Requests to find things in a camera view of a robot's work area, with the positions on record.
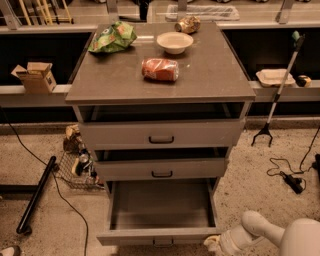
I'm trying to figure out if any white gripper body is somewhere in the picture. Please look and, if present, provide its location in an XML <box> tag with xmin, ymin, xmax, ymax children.
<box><xmin>220</xmin><ymin>224</ymin><xmax>263</xmax><ymax>256</ymax></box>

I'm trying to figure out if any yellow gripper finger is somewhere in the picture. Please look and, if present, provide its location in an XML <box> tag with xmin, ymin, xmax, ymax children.
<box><xmin>203</xmin><ymin>235</ymin><xmax>220</xmax><ymax>253</ymax></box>

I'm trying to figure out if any grey bottom drawer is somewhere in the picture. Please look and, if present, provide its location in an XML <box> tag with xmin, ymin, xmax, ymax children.
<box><xmin>97</xmin><ymin>178</ymin><xmax>220</xmax><ymax>247</ymax></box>

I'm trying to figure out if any grey drawer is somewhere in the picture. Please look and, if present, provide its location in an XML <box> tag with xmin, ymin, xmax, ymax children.
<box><xmin>97</xmin><ymin>178</ymin><xmax>220</xmax><ymax>247</ymax></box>
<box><xmin>79</xmin><ymin>103</ymin><xmax>245</xmax><ymax>150</ymax></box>
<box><xmin>95</xmin><ymin>147</ymin><xmax>229</xmax><ymax>181</ymax></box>

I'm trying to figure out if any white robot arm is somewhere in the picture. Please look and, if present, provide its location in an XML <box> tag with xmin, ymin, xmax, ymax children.
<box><xmin>204</xmin><ymin>211</ymin><xmax>320</xmax><ymax>256</ymax></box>

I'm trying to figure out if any grey top drawer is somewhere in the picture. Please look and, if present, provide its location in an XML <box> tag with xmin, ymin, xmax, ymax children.
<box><xmin>79</xmin><ymin>103</ymin><xmax>245</xmax><ymax>150</ymax></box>

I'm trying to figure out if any grey middle drawer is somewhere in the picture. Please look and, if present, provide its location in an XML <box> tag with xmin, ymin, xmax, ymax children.
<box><xmin>95</xmin><ymin>147</ymin><xmax>229</xmax><ymax>181</ymax></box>

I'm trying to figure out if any grey drawer cabinet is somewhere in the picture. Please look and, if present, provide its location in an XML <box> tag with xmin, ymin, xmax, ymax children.
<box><xmin>65</xmin><ymin>21</ymin><xmax>257</xmax><ymax>188</ymax></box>

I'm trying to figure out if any white takeout container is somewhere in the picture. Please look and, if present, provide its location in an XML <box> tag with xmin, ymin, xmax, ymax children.
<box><xmin>256</xmin><ymin>69</ymin><xmax>286</xmax><ymax>87</ymax></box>

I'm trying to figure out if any brown crumpled paper bag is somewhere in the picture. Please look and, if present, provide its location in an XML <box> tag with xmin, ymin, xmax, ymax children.
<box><xmin>63</xmin><ymin>124</ymin><xmax>81</xmax><ymax>153</ymax></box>

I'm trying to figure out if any yellow black tape measure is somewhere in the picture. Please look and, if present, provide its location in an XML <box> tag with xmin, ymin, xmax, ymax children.
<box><xmin>296</xmin><ymin>75</ymin><xmax>311</xmax><ymax>87</ymax></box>

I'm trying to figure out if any crushed orange soda can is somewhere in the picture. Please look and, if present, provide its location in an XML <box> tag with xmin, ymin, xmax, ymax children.
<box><xmin>141</xmin><ymin>58</ymin><xmax>179</xmax><ymax>82</ymax></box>

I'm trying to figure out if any black pole on floor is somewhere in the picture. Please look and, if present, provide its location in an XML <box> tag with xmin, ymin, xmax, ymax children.
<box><xmin>16</xmin><ymin>156</ymin><xmax>56</xmax><ymax>234</ymax></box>

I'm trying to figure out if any white bowl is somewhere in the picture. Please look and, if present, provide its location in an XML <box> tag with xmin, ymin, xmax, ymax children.
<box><xmin>157</xmin><ymin>32</ymin><xmax>194</xmax><ymax>55</ymax></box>

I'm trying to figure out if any reacher grabber tool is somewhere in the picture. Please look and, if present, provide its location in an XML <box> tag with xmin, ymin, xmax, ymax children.
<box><xmin>251</xmin><ymin>31</ymin><xmax>305</xmax><ymax>146</ymax></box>

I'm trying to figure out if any green chip bag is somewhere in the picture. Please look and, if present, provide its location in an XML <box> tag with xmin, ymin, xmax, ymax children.
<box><xmin>88</xmin><ymin>21</ymin><xmax>137</xmax><ymax>53</ymax></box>

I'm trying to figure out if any clear plastic tray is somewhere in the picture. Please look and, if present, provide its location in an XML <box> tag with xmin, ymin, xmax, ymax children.
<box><xmin>165</xmin><ymin>4</ymin><xmax>240</xmax><ymax>22</ymax></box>

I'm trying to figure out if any small cardboard box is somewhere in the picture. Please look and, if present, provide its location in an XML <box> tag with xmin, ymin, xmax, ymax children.
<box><xmin>11</xmin><ymin>62</ymin><xmax>56</xmax><ymax>94</ymax></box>

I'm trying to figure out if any black power adapter with cable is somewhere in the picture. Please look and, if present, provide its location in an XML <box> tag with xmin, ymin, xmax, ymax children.
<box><xmin>266</xmin><ymin>128</ymin><xmax>320</xmax><ymax>194</ymax></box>

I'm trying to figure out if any black floor cable left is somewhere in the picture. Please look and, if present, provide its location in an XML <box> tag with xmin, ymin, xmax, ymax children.
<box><xmin>0</xmin><ymin>106</ymin><xmax>90</xmax><ymax>256</ymax></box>

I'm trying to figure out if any wire basket with clutter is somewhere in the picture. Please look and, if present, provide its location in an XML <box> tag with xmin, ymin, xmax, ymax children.
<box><xmin>57</xmin><ymin>144</ymin><xmax>103</xmax><ymax>190</ymax></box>

